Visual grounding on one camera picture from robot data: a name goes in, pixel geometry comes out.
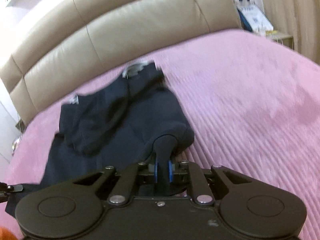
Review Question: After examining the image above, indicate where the navy hoodie with white stripes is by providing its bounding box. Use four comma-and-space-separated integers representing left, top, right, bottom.
5, 61, 195, 216

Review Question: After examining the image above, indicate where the pink quilted bedspread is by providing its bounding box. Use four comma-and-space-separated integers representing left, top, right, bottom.
7, 30, 319, 239

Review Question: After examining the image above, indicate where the beige leather headboard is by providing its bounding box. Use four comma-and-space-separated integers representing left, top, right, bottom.
1, 0, 241, 124

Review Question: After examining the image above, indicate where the bedside table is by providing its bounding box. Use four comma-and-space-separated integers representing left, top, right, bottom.
266, 31, 295, 50

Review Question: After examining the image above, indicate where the beige curtain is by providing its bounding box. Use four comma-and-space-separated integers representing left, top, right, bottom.
263, 0, 319, 64

